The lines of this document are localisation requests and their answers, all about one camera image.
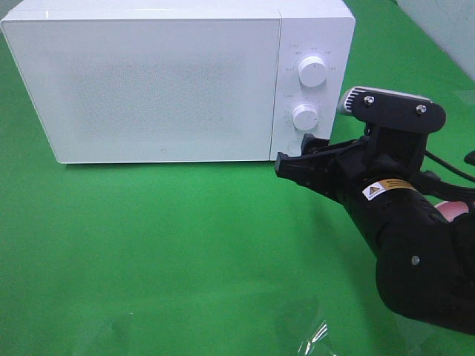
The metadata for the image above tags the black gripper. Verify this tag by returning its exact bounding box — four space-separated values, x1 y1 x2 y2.
275 133 425 208

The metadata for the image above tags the white microwave door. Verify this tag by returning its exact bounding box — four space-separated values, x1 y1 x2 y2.
2 19 280 163

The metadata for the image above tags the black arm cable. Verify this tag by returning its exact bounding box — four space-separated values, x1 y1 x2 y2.
421 148 475 212

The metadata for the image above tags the pink round plate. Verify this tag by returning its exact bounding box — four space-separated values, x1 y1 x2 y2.
435 201 469 222

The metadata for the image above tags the white microwave knob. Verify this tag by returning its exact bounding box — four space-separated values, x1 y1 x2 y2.
298 54 327 88
292 104 318 131

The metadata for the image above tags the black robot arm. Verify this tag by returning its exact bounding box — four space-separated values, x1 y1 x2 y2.
275 137 474 334

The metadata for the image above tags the white microwave oven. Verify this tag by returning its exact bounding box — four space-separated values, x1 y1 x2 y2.
1 1 356 161

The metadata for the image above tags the white lower microwave knob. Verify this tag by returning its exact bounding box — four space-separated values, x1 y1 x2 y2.
292 104 318 131

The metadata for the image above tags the round white door button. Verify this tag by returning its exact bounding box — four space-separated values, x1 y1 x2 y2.
285 137 303 157

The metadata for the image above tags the white upper microwave knob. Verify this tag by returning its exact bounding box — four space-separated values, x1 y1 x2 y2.
298 54 327 88

